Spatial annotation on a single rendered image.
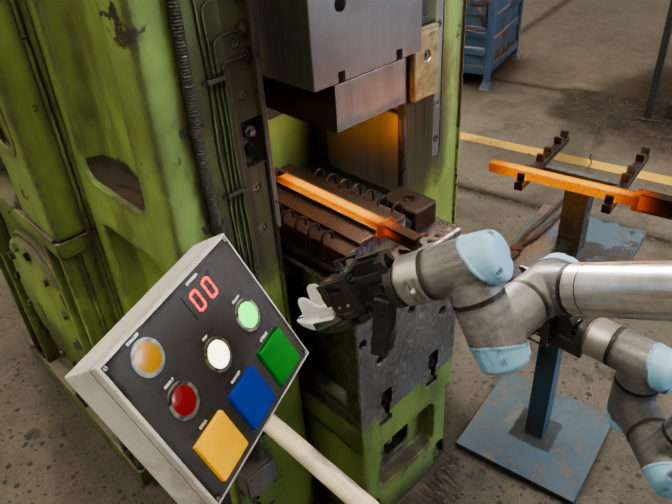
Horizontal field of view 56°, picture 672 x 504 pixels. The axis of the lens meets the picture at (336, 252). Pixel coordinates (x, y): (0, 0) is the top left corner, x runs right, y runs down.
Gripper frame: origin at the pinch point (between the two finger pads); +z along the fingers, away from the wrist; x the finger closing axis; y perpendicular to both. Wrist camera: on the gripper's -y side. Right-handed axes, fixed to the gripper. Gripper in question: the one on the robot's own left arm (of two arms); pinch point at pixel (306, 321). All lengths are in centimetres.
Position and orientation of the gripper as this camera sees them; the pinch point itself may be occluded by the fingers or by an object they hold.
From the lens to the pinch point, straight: 103.8
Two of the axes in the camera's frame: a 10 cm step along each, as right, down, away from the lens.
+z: -7.8, 2.7, 5.7
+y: -5.2, -7.9, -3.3
